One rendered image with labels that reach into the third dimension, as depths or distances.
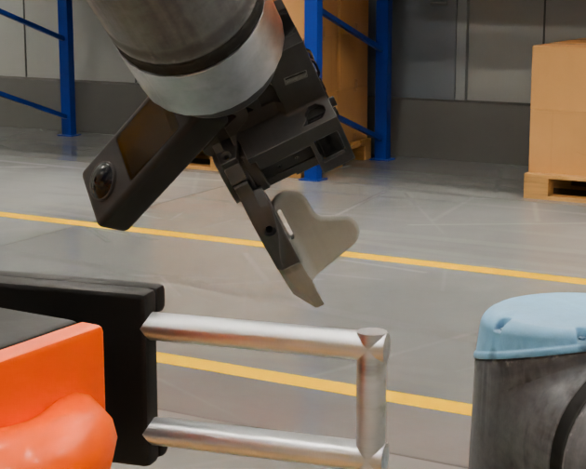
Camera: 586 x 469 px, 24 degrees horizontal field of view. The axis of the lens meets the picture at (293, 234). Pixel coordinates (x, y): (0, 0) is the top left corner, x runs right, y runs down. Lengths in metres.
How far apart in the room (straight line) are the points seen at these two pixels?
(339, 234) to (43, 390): 0.57
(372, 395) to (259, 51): 0.42
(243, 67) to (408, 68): 8.74
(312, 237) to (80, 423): 0.58
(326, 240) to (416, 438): 3.04
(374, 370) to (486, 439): 0.79
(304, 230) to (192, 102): 0.16
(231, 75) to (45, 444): 0.46
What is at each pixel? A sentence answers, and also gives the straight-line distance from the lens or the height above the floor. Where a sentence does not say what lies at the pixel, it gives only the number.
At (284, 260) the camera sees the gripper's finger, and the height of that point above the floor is 1.14.
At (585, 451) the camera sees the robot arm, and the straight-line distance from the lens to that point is 1.04.
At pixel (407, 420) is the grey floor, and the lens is 4.05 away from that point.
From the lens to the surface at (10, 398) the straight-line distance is 0.32.
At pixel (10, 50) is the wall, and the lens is 11.49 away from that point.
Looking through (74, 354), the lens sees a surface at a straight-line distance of 0.33.
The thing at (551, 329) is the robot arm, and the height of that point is 1.05.
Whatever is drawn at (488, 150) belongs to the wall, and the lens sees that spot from 9.21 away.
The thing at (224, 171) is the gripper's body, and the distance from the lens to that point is 0.83.
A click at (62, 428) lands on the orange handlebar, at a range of 0.31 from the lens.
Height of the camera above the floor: 1.33
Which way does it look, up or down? 11 degrees down
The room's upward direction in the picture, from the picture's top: straight up
